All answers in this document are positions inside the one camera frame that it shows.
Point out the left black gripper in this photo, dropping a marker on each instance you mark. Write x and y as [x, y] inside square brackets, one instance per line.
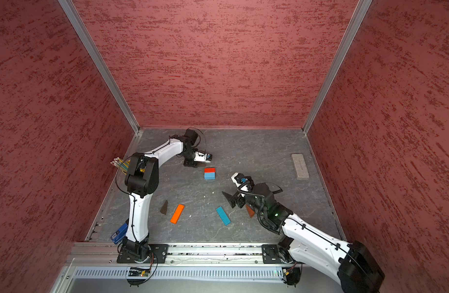
[193, 163]

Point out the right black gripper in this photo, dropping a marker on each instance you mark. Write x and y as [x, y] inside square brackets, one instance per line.
[232, 199]

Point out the light blue rectangular block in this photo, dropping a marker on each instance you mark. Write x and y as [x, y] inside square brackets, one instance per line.
[209, 175]

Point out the dark brown wedge block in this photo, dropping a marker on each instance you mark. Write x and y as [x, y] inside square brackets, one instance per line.
[164, 208]

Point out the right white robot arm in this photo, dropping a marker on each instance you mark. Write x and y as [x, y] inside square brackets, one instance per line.
[351, 265]

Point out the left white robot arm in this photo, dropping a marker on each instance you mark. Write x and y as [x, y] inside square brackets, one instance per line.
[141, 179]

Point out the teal flat block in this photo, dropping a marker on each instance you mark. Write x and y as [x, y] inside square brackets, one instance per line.
[223, 216]

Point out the reddish brown wedge block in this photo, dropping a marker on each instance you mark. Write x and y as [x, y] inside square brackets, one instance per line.
[250, 211]

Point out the orange flat block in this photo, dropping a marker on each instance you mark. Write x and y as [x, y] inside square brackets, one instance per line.
[177, 213]

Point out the bundle of pencils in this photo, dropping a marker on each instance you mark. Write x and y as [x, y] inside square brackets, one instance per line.
[122, 165]

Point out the grey rectangular eraser block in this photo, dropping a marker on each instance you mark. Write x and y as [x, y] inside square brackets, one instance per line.
[300, 166]

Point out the blue stapler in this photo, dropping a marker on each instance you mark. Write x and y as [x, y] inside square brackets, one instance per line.
[120, 233]

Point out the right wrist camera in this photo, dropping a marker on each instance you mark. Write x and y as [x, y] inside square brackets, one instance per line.
[242, 182]

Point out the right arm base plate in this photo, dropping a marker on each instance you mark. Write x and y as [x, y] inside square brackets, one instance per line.
[275, 254]

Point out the white slotted cable duct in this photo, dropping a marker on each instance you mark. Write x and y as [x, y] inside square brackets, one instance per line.
[220, 274]

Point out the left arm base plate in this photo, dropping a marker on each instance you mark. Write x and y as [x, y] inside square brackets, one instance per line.
[140, 255]

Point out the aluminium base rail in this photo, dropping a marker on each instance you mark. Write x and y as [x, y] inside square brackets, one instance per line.
[185, 254]

